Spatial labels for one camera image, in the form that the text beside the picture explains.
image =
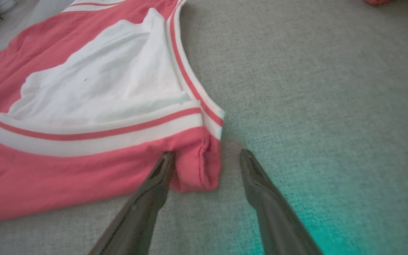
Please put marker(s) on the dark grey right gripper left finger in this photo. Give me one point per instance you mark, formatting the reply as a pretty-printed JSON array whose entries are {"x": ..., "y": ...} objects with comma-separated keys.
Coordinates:
[{"x": 136, "y": 216}]

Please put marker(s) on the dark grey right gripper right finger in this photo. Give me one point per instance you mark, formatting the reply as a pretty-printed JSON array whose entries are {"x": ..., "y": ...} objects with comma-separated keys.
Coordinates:
[{"x": 278, "y": 219}]

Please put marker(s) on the red jersey with white trim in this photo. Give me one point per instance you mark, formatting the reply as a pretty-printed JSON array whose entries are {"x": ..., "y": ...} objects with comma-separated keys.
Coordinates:
[{"x": 48, "y": 177}]

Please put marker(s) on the red shorts with white stripe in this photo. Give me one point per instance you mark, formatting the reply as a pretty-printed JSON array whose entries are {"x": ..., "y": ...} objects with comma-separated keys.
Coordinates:
[{"x": 377, "y": 1}]

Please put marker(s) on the large grey sofa chaise seat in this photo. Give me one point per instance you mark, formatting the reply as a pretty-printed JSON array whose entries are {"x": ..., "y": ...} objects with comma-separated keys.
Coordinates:
[{"x": 331, "y": 88}]

